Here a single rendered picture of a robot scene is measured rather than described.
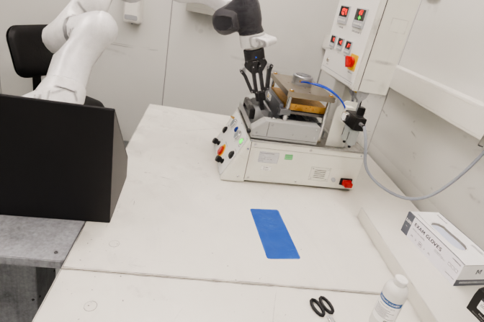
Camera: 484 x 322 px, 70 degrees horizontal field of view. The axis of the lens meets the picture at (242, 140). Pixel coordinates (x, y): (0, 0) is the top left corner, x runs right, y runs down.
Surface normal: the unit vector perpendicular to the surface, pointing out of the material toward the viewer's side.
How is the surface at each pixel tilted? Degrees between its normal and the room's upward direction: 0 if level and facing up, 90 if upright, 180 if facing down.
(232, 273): 0
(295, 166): 90
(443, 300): 0
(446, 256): 88
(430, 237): 87
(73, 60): 51
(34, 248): 0
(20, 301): 90
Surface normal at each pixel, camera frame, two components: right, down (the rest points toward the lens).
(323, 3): 0.07, 0.41
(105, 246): 0.18, -0.90
